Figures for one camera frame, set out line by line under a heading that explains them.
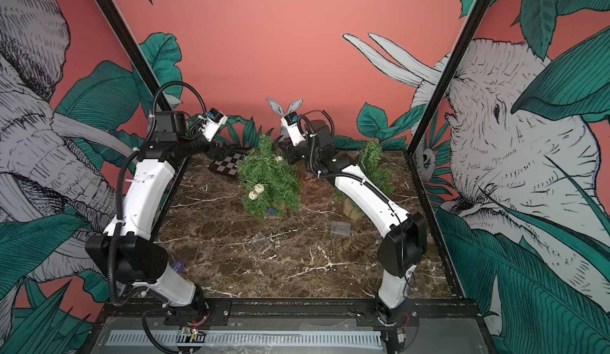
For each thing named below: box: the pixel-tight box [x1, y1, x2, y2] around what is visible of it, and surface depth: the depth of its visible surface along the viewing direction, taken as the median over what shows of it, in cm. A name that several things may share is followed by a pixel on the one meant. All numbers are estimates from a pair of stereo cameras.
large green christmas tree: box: [237, 134, 302, 222], surface depth 79 cm
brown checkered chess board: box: [208, 152, 245, 177], surface depth 113 cm
